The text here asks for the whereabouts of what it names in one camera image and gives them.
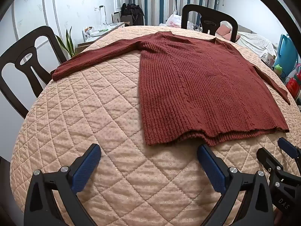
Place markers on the brown cardboard box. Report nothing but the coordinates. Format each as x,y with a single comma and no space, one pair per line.
125,20

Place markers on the small printed box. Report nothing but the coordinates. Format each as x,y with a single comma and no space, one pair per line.
268,58

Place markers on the dark wooden chair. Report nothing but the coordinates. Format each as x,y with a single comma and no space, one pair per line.
211,16
14,58

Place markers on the green frog toy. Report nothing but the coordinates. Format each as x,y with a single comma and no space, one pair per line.
278,68

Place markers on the blue plastic case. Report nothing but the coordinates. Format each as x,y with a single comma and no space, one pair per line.
287,49

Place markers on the dark wooden chair back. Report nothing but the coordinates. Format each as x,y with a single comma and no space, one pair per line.
211,16

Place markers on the white plastic bag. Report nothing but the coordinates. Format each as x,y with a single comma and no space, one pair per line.
172,20

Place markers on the beige quilted table cover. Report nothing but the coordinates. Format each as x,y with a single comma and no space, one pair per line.
94,110

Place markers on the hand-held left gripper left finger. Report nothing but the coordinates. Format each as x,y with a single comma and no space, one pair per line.
88,167

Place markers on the green potted plant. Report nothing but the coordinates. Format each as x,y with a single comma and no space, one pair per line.
69,42

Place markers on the pink pillow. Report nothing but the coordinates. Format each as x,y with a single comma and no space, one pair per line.
224,31

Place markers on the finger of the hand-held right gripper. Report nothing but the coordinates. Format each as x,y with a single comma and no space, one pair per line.
288,146
268,160

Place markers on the red knit sweater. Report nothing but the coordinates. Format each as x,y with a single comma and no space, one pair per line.
188,87

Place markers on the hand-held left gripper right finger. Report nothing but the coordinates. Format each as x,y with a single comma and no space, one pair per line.
211,167

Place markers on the red container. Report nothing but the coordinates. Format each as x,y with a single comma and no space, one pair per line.
292,87

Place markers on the bed with white cover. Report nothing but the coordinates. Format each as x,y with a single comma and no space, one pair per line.
256,42

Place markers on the white sideboard cabinet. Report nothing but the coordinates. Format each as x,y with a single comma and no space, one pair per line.
112,26

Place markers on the black backpack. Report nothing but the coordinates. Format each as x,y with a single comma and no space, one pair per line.
137,14

